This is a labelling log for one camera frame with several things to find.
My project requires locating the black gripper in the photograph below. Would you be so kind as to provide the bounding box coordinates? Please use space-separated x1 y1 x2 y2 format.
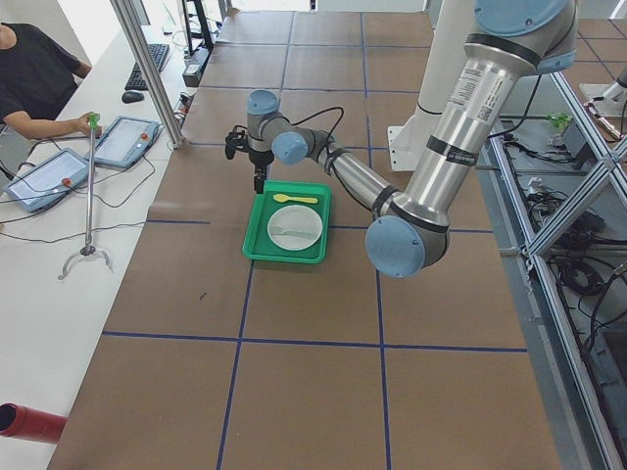
249 150 272 194

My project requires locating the yellow plastic spoon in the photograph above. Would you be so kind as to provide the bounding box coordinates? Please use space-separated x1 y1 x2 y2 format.
272 193 318 205

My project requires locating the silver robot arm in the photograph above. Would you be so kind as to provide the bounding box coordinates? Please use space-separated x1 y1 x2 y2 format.
247 1 578 278

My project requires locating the green plastic tray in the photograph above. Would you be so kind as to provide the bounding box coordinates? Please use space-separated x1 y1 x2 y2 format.
242 181 332 264

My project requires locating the pale green plastic fork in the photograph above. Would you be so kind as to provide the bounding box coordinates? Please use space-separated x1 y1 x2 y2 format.
269 227 317 239

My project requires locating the white round plate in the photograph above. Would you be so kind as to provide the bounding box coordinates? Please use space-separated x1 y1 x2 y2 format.
266 205 323 251

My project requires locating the black computer box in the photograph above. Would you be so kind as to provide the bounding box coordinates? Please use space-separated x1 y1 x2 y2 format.
182 47 210 88

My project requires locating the far blue teach pendant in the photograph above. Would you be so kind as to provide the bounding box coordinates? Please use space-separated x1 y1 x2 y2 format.
94 116 160 168

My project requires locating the blue teach pendant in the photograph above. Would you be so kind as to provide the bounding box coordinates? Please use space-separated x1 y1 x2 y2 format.
94 116 160 168
4 148 89 212

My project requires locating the black computer mouse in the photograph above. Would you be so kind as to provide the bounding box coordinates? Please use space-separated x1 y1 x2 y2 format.
121 90 145 104

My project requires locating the black keyboard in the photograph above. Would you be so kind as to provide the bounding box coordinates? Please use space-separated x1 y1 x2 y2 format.
123 43 170 92

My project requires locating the near blue teach pendant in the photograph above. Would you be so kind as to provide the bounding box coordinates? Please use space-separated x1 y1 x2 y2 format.
4 148 89 212

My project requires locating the seated person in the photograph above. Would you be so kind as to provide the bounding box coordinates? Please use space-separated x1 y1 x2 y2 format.
1 23 91 140

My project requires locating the red cylinder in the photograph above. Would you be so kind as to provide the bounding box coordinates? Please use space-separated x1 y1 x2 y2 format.
1 403 67 445

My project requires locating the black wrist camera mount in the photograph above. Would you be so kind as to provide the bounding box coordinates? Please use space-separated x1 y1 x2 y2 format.
224 124 249 161

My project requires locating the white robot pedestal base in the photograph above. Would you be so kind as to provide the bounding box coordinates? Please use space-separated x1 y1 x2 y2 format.
388 0 474 171

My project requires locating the green handled reacher grabber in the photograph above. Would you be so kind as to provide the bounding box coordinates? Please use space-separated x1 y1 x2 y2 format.
57 113 113 281

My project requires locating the aluminium frame post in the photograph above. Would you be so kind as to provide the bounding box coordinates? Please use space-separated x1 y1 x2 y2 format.
111 0 184 149

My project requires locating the aluminium side frame rail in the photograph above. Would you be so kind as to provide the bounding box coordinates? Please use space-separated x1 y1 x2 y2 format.
481 73 626 469

